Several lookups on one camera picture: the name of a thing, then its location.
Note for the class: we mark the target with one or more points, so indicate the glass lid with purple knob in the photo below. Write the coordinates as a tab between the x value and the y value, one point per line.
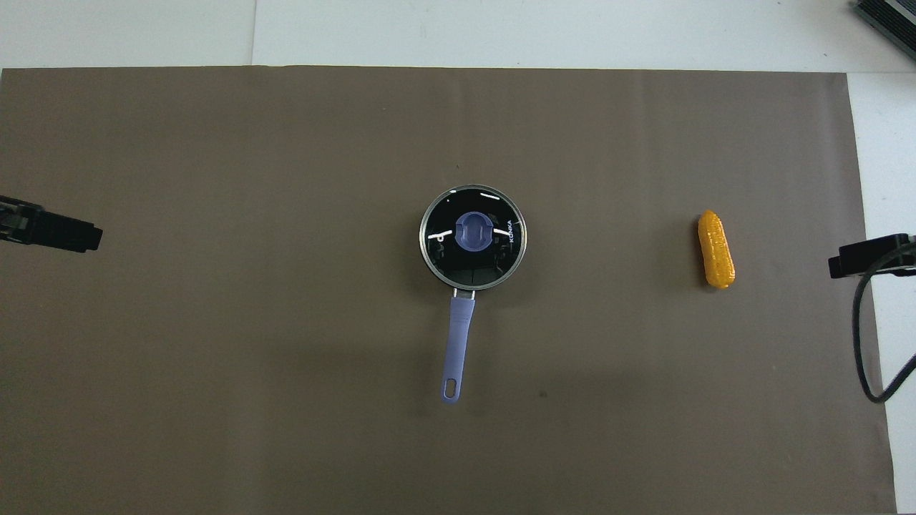
442	261

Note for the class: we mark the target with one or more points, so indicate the brown paper table mat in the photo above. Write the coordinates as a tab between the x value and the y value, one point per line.
286	357

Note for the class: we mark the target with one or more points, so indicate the yellow toy corn cob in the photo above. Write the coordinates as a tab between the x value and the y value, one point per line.
715	250

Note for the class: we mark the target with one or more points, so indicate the grey ribbed device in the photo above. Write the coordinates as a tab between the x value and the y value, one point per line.
891	18

